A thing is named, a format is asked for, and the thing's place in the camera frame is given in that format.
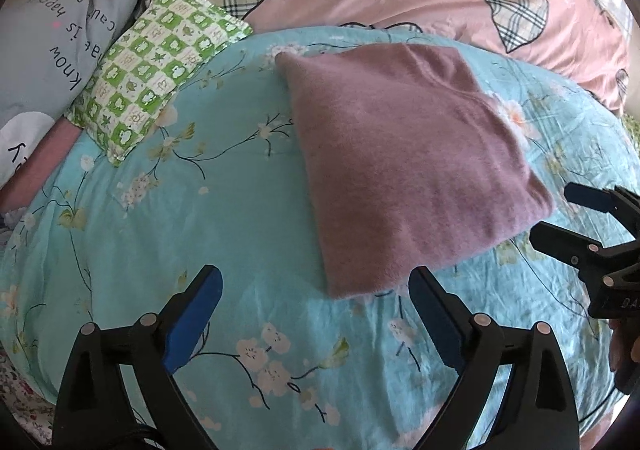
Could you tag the green checkered pillow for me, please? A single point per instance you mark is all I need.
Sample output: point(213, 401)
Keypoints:
point(150, 65)

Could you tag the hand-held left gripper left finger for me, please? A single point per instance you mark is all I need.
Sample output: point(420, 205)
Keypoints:
point(192, 325)

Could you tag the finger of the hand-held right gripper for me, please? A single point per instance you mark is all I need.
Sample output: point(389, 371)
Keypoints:
point(582, 195)
point(570, 245)

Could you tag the floral patterned sheet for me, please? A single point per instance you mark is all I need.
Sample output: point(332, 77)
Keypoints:
point(27, 400)

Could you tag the pink bed sheet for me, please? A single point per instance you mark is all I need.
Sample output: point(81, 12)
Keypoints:
point(45, 160)

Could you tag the grey lettered pillow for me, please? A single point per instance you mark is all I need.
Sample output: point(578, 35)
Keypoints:
point(50, 30)

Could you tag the blue floral blanket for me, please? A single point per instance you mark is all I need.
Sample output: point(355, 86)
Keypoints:
point(200, 230)

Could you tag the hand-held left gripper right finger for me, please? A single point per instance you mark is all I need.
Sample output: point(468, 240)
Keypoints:
point(440, 325)

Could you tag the purple knit garment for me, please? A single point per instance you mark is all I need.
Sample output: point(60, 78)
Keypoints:
point(400, 155)

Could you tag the person's right hand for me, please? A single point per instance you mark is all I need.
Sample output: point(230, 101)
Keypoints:
point(627, 355)

